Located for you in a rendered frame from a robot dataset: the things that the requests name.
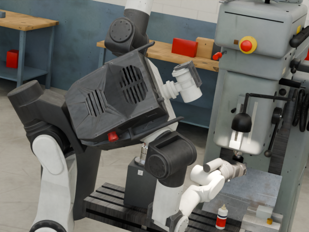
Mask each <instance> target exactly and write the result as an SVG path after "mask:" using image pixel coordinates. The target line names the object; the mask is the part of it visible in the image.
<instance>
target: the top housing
mask: <svg viewBox="0 0 309 232"><path fill-rule="evenodd" d="M307 12H308V7H307V6H306V5H304V4H295V3H285V2H278V3H276V2H275V1H273V0H271V1H270V4H266V3H265V0H234V1H231V2H227V3H222V4H221V5H220V7H219V13H218V18H217V26H216V32H215V38H214V42H215V44H216V45H217V46H221V47H226V48H231V49H235V50H240V47H239V42H240V40H241V39H242V38H244V37H246V36H252V37H253V38H255V40H256V41H257V48H256V50H255V51H254V52H252V53H256V54H261V55H266V56H271V57H275V58H282V57H284V56H285V55H286V54H288V53H289V52H290V51H291V50H292V49H293V47H291V46H290V40H291V39H292V38H293V35H297V34H298V33H299V32H301V31H302V27H304V26H305V21H306V17H307ZM234 40H239V42H238V45H236V44H234ZM240 51H241V50H240Z"/></svg>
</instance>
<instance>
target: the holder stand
mask: <svg viewBox="0 0 309 232"><path fill-rule="evenodd" d="M156 183H157V178H155V177H154V176H152V175H151V174H149V173H148V172H146V171H145V170H144V162H142V161H140V157H134V159H133V160H132V161H131V162H130V164H129V165H128V169H127V176H126V186H125V194H124V201H123V203H124V204H128V205H132V206H136V207H141V208H144V209H148V205H149V204H150V203H152V202H153V201H154V197H155V189H156Z"/></svg>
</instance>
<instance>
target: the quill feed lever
mask: <svg viewBox="0 0 309 232"><path fill-rule="evenodd" d="M282 112H283V109H282V108H279V107H276V108H275V109H274V111H273V115H272V120H271V122H272V124H275V128H274V131H273V134H272V138H271V141H270V144H269V148H268V150H266V151H265V153H264V155H265V156H266V157H271V156H272V152H271V148H272V145H273V142H274V139H275V135H276V132H277V128H278V125H279V123H280V121H281V119H282Z"/></svg>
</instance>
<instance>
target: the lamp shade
mask: <svg viewBox="0 0 309 232"><path fill-rule="evenodd" d="M231 128H232V129H233V130H235V131H237V132H242V133H248V132H250V131H251V128H252V119H251V117H250V116H249V115H248V114H247V113H245V114H243V113H242V112H241V113H238V114H236V115H235V117H234V118H233V120H232V126H231Z"/></svg>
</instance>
